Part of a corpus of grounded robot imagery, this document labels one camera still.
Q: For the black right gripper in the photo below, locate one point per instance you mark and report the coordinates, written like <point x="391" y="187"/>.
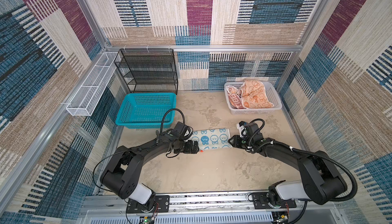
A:
<point x="235" y="141"/>

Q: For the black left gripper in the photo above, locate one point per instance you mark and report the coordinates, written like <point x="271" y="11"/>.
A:
<point x="189" y="149"/>

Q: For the blue and cream towel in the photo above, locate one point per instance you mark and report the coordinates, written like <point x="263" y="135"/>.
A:
<point x="212" y="139"/>

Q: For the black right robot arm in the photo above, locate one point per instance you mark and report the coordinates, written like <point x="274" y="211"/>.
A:
<point x="322" y="178"/>

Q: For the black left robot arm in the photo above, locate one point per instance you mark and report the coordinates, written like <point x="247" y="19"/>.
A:
<point x="122" y="173"/>

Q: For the orange and cream towel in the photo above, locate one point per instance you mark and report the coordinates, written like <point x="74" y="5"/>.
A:
<point x="253" y="95"/>

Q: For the white plastic laundry basket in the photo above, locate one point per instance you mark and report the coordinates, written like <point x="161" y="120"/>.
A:
<point x="271" y="93"/>

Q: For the teal plastic basket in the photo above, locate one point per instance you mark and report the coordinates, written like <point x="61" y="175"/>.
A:
<point x="144" y="110"/>

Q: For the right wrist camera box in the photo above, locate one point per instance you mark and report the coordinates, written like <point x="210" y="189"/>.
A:
<point x="242" y="129"/>

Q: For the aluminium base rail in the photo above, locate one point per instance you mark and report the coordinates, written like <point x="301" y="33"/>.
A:
<point x="222" y="207"/>

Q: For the black wire shelf rack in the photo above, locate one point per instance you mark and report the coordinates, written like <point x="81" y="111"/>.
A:
<point x="148" y="70"/>

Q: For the aluminium frame post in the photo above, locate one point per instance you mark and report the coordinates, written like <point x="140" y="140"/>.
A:
<point x="313" y="21"/>

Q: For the white wire mesh tray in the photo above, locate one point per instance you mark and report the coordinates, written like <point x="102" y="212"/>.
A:
<point x="90" y="92"/>

